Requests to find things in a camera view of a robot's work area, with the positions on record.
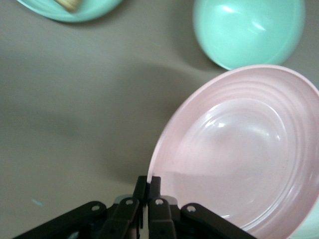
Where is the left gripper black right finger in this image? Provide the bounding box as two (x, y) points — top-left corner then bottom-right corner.
(147, 176), (257, 239)

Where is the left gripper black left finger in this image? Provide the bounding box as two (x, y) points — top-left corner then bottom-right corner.
(12, 175), (148, 239)

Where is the pink plate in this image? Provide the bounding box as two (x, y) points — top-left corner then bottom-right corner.
(146, 64), (319, 238)

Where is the beige plate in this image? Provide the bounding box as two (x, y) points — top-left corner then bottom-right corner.
(289, 198), (319, 239)

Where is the green bowl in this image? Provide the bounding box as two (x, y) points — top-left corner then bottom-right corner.
(192, 0), (306, 71)

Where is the green plate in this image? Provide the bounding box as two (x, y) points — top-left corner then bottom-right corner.
(16, 0), (124, 23)

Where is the toast slice under lettuce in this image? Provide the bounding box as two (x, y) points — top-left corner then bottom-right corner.
(54, 0), (82, 13)

